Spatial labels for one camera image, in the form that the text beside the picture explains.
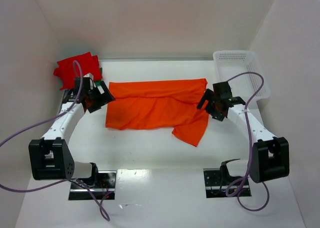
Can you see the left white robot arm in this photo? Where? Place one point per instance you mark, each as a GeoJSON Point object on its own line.
{"type": "Point", "coordinates": [50, 157]}

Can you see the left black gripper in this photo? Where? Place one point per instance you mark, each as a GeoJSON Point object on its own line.
{"type": "Point", "coordinates": [99, 97]}

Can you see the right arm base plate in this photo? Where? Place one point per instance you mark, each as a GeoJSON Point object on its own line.
{"type": "Point", "coordinates": [216, 182]}

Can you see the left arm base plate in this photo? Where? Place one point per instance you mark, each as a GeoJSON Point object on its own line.
{"type": "Point", "coordinates": [102, 188]}

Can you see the orange t shirt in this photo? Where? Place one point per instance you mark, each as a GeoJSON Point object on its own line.
{"type": "Point", "coordinates": [159, 104]}

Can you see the folded green t shirt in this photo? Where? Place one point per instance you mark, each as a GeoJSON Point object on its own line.
{"type": "Point", "coordinates": [98, 82]}

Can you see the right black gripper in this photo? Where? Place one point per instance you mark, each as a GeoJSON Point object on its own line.
{"type": "Point", "coordinates": [212, 105]}

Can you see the folded red t shirt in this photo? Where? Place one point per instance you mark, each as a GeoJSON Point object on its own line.
{"type": "Point", "coordinates": [67, 73]}

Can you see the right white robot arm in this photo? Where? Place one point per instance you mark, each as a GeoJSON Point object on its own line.
{"type": "Point", "coordinates": [270, 154]}

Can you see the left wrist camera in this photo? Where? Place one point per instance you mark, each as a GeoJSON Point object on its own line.
{"type": "Point", "coordinates": [92, 85]}

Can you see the white plastic basket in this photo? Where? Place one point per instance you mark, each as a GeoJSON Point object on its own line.
{"type": "Point", "coordinates": [239, 68]}

